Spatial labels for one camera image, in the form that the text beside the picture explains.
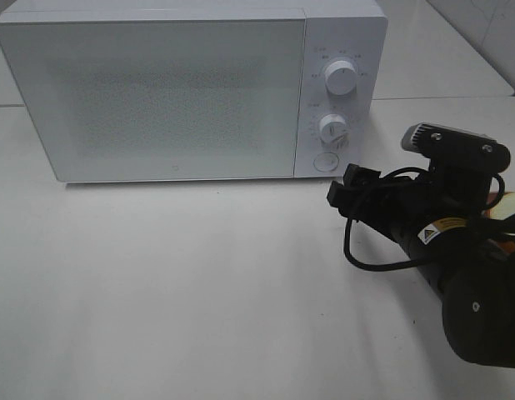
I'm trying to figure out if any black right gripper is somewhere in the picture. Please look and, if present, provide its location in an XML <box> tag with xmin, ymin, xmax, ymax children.
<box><xmin>327</xmin><ymin>163</ymin><xmax>498</xmax><ymax>271</ymax></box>

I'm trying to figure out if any round white door button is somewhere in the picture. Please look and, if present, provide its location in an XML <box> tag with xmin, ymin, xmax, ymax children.
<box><xmin>313</xmin><ymin>152</ymin><xmax>340</xmax><ymax>173</ymax></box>

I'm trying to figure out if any sandwich with lettuce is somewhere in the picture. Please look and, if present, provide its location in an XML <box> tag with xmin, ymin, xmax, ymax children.
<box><xmin>483</xmin><ymin>192</ymin><xmax>515</xmax><ymax>254</ymax></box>

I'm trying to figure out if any white microwave door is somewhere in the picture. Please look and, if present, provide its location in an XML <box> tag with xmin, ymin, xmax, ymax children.
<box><xmin>0</xmin><ymin>20</ymin><xmax>304</xmax><ymax>183</ymax></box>

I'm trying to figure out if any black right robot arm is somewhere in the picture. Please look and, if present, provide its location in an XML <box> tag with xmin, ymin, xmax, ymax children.
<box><xmin>327</xmin><ymin>164</ymin><xmax>515</xmax><ymax>368</ymax></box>

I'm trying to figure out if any lower white timer knob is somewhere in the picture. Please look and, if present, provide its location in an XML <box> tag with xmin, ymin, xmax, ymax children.
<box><xmin>318</xmin><ymin>113</ymin><xmax>349</xmax><ymax>145</ymax></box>

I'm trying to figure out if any upper white round knob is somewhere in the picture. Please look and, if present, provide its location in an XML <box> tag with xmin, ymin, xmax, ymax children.
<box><xmin>324</xmin><ymin>58</ymin><xmax>358</xmax><ymax>96</ymax></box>

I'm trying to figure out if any white microwave oven body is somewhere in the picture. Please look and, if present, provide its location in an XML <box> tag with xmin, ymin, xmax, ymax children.
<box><xmin>0</xmin><ymin>1</ymin><xmax>388</xmax><ymax>181</ymax></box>

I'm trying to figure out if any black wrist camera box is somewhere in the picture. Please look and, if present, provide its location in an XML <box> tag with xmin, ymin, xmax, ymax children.
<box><xmin>401</xmin><ymin>122</ymin><xmax>511</xmax><ymax>188</ymax></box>

